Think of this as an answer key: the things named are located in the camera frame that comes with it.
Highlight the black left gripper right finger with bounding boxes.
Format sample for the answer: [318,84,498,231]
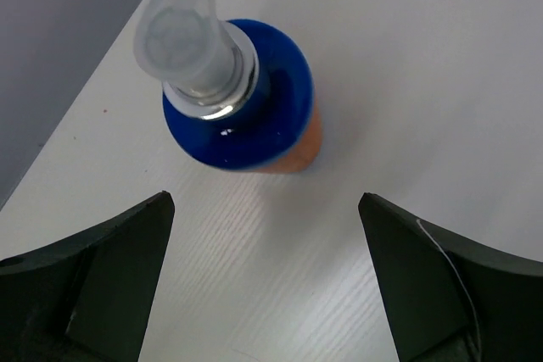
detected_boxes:
[358,193,542,361]

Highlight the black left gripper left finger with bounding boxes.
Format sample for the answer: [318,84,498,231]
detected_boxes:
[1,192,175,361]

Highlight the orange bottle blue cap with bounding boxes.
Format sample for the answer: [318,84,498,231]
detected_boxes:
[133,0,322,174]

